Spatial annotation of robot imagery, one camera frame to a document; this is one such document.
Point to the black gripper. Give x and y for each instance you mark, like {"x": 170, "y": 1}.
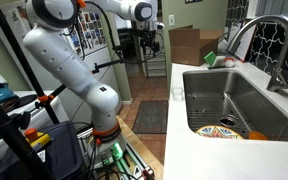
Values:
{"x": 147, "y": 34}

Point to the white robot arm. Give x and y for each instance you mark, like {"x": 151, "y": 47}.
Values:
{"x": 135, "y": 10}

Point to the robot base controller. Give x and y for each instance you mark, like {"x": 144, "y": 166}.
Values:
{"x": 117, "y": 160}

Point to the cardboard box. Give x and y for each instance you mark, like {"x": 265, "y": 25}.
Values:
{"x": 189, "y": 45}

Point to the clear plastic cup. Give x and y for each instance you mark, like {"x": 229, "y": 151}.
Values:
{"x": 177, "y": 94}

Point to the green sponge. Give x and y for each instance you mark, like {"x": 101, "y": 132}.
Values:
{"x": 210, "y": 58}

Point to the patterned floor rug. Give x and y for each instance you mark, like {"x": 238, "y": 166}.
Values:
{"x": 151, "y": 117}

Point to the white sponge holder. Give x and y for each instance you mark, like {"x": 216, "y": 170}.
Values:
{"x": 222, "y": 61}

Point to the white refrigerator with photos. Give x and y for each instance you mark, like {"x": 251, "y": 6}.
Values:
{"x": 44, "y": 42}

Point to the stainless steel sink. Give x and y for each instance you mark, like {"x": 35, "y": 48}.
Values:
{"x": 226, "y": 98}

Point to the colourful patterned plate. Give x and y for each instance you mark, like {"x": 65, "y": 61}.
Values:
{"x": 215, "y": 131}

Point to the orange object in sink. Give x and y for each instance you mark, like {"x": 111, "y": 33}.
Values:
{"x": 254, "y": 135}

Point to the black storage bin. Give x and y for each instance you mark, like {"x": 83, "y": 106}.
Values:
{"x": 63, "y": 157}

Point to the emergency stop button box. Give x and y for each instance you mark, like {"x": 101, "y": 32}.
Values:
{"x": 36, "y": 139}

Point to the blue tool on counter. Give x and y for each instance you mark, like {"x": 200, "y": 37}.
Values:
{"x": 7, "y": 96}

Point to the black camera tripod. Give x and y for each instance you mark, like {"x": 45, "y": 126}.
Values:
{"x": 68, "y": 106}

